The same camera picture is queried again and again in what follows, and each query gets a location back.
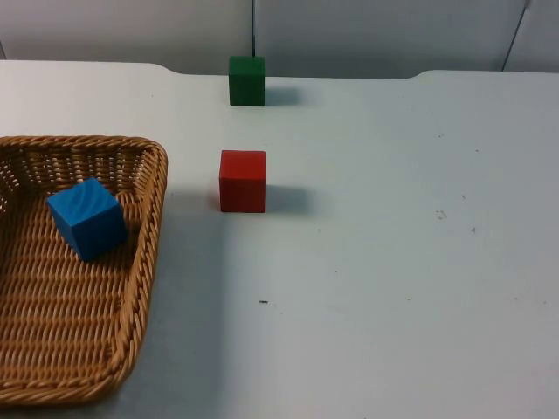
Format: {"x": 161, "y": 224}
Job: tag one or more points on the blue cube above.
{"x": 89, "y": 220}

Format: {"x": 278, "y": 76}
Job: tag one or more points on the green cube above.
{"x": 246, "y": 80}

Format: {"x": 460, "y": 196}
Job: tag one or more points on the pale brown wicker basket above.
{"x": 65, "y": 305}

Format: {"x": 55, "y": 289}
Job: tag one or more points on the red cube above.
{"x": 242, "y": 181}

